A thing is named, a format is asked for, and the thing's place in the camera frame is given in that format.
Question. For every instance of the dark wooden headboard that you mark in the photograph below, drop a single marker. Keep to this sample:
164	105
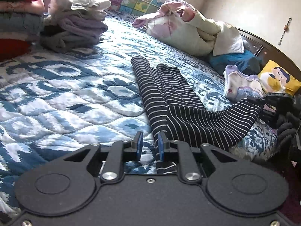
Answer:
256	47

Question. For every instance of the black white striped shirt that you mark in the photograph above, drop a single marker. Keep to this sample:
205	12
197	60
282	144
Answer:
178	117

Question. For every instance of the blue grey folded garment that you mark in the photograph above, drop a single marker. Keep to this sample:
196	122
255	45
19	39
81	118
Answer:
18	23

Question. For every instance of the yellow printed cushion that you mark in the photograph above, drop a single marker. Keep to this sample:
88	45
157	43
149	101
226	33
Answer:
277	80

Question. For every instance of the lavender white sweatshirt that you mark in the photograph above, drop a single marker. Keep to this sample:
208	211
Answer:
237	84

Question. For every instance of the pink folded garment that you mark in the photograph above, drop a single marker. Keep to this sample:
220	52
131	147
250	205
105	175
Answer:
23	6

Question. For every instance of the person's right hand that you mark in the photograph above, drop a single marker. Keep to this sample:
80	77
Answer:
287	127

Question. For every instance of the lavender folded garment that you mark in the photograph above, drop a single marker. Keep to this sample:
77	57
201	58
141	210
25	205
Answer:
80	27

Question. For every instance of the white pink floral comforter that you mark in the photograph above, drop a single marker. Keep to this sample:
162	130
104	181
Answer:
188	35

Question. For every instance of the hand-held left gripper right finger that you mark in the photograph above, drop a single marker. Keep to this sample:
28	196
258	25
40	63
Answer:
160	147

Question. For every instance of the hanging wall ornament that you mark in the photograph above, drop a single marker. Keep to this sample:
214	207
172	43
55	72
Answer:
284	30

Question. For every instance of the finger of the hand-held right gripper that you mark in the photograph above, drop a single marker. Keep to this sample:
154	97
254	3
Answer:
263	101

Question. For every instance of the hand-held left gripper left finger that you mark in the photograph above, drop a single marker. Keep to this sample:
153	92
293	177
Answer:
140	146

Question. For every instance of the red folded garment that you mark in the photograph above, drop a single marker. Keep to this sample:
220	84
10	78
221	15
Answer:
11	49

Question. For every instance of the teal blue blanket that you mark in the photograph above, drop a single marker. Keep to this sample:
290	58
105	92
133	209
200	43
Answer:
235	61

